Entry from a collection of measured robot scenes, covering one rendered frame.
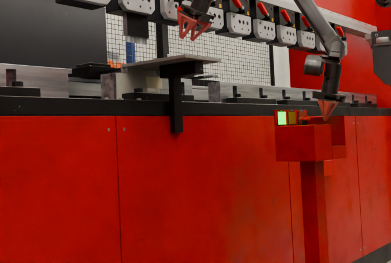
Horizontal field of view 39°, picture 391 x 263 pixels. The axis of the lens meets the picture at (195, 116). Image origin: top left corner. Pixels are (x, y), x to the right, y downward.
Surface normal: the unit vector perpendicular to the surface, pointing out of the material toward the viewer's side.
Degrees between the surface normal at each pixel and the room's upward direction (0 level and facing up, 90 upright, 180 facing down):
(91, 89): 90
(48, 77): 90
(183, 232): 90
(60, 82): 90
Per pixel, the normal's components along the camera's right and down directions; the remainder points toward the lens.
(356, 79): -0.62, 0.00
